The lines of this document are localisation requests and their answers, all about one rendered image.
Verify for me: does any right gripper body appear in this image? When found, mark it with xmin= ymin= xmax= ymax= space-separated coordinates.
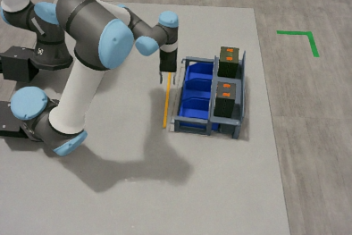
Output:
xmin=159 ymin=40 xmax=178 ymax=72

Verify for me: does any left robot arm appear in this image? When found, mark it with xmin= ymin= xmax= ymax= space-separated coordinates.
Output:
xmin=0 ymin=0 xmax=70 ymax=65

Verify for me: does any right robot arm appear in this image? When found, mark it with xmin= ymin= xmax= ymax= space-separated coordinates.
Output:
xmin=11 ymin=0 xmax=179 ymax=156

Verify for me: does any blue-grey rack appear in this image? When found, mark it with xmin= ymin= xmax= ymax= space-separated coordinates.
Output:
xmin=170 ymin=51 xmax=246 ymax=139

